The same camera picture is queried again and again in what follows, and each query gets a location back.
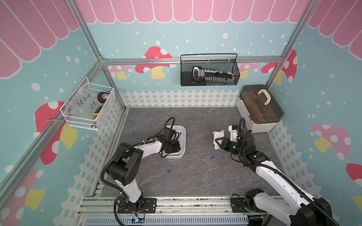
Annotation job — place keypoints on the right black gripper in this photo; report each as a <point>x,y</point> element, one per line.
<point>225,142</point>

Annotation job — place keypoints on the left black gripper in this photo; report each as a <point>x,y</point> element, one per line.
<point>176,146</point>

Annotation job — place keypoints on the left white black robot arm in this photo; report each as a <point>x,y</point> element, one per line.
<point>121,170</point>

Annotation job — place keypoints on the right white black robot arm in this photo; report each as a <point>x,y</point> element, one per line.
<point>299,207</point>

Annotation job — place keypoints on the brown lidded storage box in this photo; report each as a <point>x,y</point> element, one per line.
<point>259,108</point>

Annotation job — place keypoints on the socket wrench set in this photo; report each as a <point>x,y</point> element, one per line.
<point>212,76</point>

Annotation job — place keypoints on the black tape roll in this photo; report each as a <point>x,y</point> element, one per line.
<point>102,97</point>

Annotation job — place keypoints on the clear plastic label bag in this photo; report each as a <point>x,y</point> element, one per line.
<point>80,103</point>

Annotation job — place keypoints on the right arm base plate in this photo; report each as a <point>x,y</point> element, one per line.
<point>238,206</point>

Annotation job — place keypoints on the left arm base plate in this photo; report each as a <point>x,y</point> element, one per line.
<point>146,205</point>

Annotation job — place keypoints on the black wire mesh basket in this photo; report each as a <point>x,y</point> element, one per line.
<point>209,69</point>

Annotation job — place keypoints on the white wire wall basket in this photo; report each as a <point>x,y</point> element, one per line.
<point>108,109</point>

